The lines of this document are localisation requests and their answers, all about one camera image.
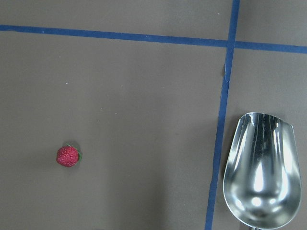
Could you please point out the silver metal scoop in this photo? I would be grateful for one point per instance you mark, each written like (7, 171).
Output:
(262, 182)

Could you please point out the red strawberry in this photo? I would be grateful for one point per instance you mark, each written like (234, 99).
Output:
(68, 156)

